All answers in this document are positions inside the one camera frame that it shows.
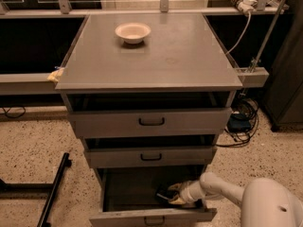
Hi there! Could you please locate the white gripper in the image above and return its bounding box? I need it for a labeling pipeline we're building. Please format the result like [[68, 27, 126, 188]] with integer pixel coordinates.
[[168, 181, 204, 205]]

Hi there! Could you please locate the black rxbar chocolate bar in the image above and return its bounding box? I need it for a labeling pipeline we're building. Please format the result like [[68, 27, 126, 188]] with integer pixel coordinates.
[[155, 185, 175, 203]]

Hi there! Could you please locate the grey drawer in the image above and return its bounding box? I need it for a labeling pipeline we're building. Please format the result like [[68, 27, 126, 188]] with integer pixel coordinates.
[[90, 166, 217, 227], [68, 108, 231, 138], [84, 146, 217, 168]]

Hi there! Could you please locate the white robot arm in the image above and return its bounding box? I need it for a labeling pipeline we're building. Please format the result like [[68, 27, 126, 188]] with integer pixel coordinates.
[[168, 172, 303, 227]]

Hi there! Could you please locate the grey drawer cabinet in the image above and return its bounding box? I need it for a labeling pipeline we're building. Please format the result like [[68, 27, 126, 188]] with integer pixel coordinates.
[[55, 12, 243, 227]]

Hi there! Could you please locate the dark grey cabinet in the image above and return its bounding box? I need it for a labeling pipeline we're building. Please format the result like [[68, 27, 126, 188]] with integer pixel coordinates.
[[262, 0, 303, 131]]

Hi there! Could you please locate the white bowl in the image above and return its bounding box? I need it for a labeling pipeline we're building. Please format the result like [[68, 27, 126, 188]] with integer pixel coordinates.
[[115, 23, 152, 44]]

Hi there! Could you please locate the black floor stand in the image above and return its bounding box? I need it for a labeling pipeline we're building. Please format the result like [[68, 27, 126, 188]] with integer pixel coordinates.
[[0, 152, 72, 227]]

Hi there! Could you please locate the yellow tape piece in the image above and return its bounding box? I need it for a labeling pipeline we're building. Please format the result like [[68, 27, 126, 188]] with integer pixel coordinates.
[[47, 67, 64, 83]]

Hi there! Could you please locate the metal diagonal rod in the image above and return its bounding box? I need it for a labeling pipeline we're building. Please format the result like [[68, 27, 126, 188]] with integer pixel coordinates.
[[247, 0, 286, 73]]

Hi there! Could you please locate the white power strip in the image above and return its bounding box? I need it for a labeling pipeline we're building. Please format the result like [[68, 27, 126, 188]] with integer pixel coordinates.
[[230, 0, 257, 15]]

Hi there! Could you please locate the black cable bundle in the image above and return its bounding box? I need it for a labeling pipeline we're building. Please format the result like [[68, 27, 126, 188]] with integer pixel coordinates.
[[216, 97, 259, 148]]

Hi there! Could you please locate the black cable left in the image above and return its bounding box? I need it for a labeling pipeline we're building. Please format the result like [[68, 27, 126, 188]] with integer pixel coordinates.
[[0, 106, 27, 119]]

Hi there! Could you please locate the white power cable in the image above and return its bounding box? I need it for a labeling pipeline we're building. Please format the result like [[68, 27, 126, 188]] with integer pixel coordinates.
[[224, 10, 252, 56]]

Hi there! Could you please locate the grey aluminium rail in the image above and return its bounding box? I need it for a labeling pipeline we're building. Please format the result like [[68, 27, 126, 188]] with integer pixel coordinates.
[[0, 67, 269, 96]]

